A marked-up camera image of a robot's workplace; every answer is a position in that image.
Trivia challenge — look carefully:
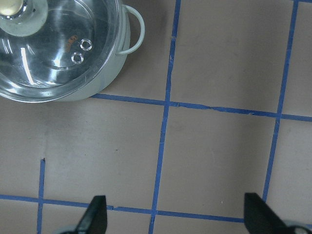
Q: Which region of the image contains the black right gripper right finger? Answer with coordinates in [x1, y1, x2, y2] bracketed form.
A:
[244, 193, 293, 234]

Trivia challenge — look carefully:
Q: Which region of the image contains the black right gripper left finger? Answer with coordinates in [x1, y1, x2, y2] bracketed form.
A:
[76, 195, 107, 234]

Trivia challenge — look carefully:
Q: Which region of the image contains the glass pot lid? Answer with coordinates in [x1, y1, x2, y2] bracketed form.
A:
[0, 0, 120, 100]

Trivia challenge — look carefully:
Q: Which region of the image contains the white cooking pot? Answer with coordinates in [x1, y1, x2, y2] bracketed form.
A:
[0, 4, 146, 102]

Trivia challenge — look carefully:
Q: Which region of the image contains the brown paper table cover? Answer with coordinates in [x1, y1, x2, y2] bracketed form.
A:
[0, 0, 312, 234]

